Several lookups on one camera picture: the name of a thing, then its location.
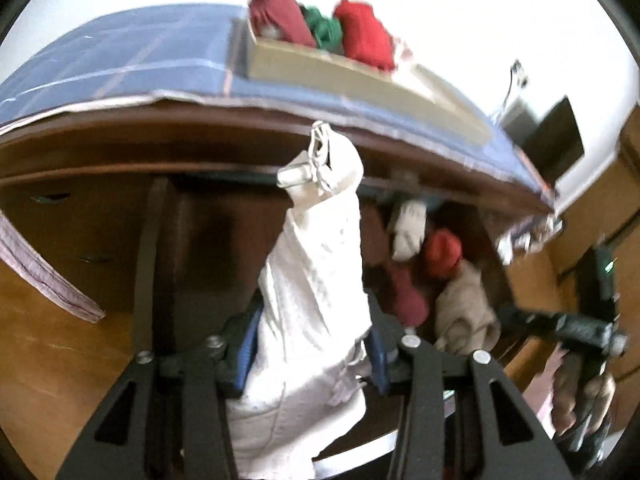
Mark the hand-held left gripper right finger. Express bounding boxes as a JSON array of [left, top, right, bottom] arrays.
[[367, 300, 576, 480]]

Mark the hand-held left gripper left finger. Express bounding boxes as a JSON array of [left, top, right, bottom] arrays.
[[55, 305, 264, 480]]

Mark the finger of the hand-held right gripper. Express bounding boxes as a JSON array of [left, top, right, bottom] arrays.
[[497, 304, 571, 345]]

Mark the beige underwear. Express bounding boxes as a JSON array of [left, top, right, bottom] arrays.
[[434, 260, 502, 356]]

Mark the maroon underwear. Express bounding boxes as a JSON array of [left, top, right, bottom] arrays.
[[248, 0, 318, 48], [385, 265, 431, 327]]

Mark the white underwear with drawstring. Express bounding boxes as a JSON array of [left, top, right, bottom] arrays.
[[225, 120, 373, 480]]

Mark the red underwear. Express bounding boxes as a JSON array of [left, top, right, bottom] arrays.
[[425, 230, 464, 279], [332, 0, 399, 73]]

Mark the wooden desk drawer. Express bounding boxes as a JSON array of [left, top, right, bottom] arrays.
[[132, 172, 533, 478]]

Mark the small white underwear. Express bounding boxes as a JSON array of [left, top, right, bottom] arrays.
[[391, 200, 429, 262]]

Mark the shallow cardboard tray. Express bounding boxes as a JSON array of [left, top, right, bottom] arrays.
[[245, 17, 493, 147]]

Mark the green underwear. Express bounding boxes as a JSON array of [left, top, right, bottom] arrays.
[[300, 5, 347, 54]]

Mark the wooden side drawer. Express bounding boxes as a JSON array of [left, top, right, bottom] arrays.
[[0, 175, 151, 233], [30, 230, 147, 306]]

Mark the person's right hand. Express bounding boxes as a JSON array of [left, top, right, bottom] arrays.
[[550, 354, 617, 437]]

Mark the black flat screen television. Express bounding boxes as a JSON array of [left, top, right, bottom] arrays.
[[520, 96, 586, 186]]

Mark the dark wooden desk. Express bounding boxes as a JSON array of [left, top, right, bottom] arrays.
[[0, 100, 557, 361]]

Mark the blue plaid tablecloth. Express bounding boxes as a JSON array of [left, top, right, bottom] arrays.
[[0, 4, 556, 201]]

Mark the black power cable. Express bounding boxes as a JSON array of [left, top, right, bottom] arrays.
[[499, 76, 517, 117]]

